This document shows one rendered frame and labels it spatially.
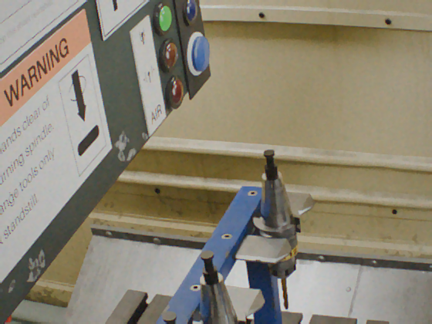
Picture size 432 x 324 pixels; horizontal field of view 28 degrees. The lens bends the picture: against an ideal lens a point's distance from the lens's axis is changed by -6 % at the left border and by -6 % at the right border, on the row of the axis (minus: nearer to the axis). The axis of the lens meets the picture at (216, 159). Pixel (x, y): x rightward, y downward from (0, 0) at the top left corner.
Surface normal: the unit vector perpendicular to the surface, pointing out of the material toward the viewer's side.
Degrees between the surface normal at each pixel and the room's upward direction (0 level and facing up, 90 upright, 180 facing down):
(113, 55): 90
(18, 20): 90
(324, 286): 24
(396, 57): 90
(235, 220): 0
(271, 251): 0
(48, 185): 90
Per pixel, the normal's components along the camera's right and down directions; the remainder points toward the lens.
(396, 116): -0.35, 0.52
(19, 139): 0.93, 0.07
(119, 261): -0.27, -0.57
